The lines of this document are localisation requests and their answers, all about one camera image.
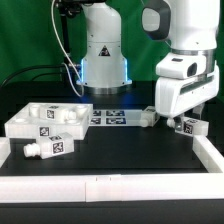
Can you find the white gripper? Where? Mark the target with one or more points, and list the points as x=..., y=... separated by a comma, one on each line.
x=184, y=82

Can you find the white square tabletop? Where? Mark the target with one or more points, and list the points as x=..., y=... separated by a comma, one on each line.
x=27, y=123

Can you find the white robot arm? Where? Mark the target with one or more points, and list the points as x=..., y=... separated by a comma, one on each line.
x=190, y=25

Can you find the AprilTag sheet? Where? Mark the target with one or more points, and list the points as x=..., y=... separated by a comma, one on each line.
x=111, y=117

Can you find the white U-shaped fence wall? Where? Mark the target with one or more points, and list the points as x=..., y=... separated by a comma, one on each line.
x=93, y=188

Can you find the black camera stand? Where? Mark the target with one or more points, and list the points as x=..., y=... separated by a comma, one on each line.
x=67, y=9

